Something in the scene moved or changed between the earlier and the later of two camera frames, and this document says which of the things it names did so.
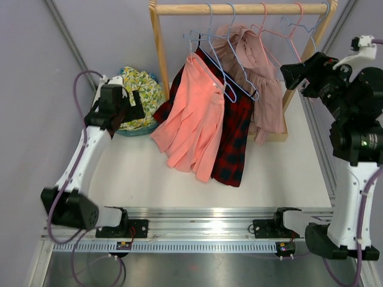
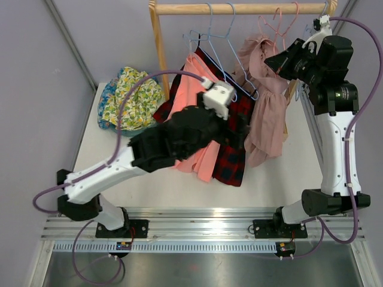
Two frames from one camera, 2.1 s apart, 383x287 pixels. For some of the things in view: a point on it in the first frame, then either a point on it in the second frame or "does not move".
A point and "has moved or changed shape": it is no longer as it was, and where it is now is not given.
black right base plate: x=272 y=229 does not move
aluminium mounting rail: x=185 y=223 does not move
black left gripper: x=135 y=112 → x=227 y=135
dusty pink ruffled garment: x=242 y=55 has moved or changed shape
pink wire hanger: x=289 y=36 → x=283 y=36
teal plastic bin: x=145 y=131 does not move
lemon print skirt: x=152 y=97 does not move
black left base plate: x=131 y=228 does not move
